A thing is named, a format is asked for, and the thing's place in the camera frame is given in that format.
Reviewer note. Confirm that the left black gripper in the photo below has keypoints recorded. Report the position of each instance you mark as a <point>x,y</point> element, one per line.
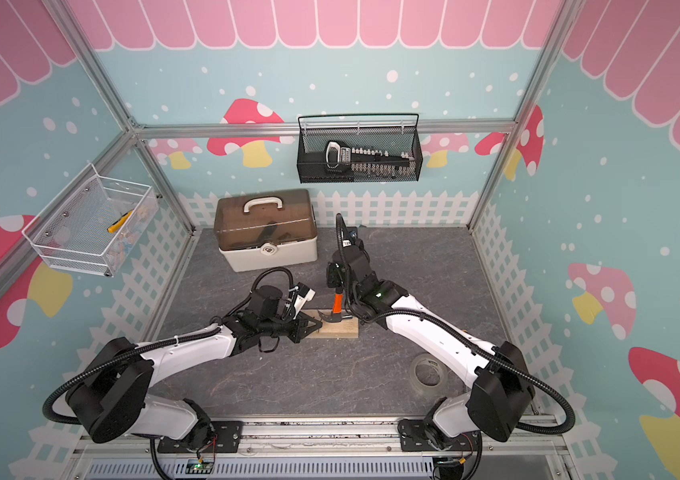
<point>300,328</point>

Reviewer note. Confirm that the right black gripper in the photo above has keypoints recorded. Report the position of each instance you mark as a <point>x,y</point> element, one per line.
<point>331,277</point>

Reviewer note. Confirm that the orange black claw hammer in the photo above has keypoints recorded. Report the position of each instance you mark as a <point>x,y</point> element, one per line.
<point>336,314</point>

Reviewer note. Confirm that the wooden block with nails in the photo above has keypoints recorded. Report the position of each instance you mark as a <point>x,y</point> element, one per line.
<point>346,328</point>

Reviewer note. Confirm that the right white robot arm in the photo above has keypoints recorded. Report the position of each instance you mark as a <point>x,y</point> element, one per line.
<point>499,385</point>

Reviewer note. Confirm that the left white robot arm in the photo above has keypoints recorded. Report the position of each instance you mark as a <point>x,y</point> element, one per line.
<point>110,398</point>

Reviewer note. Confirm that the brown lid white toolbox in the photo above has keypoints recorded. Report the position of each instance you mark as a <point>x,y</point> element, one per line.
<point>262,231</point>

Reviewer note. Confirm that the socket wrench set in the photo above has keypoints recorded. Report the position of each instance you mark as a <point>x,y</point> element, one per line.
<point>358,163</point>

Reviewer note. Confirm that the clear tape roll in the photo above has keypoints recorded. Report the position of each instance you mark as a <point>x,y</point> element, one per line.
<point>427,375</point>

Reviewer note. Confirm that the yellow utility knife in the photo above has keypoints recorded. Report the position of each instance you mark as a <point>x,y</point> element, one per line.
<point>117,225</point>

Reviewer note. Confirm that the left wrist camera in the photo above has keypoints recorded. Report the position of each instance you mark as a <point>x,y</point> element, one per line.
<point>301,295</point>

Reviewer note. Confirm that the black wire mesh basket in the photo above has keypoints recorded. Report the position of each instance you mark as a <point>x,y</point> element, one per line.
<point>394,132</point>

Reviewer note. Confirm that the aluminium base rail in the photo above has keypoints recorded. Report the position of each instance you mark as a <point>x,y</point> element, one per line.
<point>371,447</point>

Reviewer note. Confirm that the white wire mesh basket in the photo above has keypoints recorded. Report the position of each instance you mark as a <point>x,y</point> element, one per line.
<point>71,232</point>

